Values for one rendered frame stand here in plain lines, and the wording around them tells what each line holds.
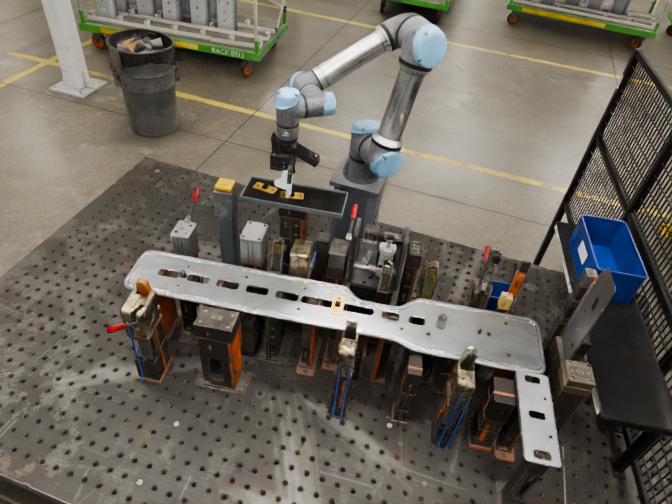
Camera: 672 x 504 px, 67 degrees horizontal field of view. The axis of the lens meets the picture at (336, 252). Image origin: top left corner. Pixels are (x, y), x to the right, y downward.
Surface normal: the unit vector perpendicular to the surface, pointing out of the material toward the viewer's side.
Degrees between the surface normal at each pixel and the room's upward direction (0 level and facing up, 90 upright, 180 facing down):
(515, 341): 0
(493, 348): 0
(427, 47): 83
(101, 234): 0
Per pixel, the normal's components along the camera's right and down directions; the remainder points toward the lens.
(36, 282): 0.08, -0.74
